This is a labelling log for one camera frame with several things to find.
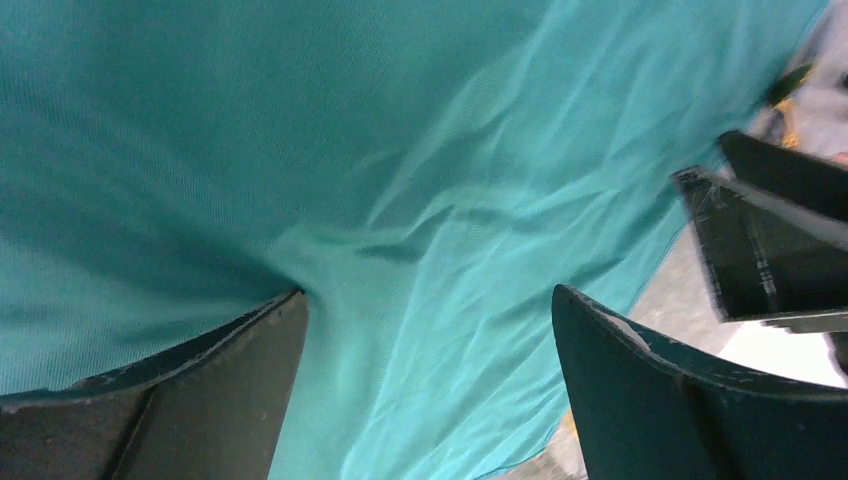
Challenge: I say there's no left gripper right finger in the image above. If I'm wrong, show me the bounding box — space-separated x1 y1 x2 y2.
552 285 847 480

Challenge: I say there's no teal cloth napkin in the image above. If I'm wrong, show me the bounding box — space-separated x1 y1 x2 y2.
1 1 827 479

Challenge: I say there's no yellow small cube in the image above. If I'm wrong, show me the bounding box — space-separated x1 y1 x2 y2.
562 409 577 437

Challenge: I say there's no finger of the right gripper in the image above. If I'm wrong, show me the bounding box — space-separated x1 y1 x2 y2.
673 167 847 333
718 130 847 222

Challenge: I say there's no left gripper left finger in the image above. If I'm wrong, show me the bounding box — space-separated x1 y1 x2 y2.
1 291 309 479

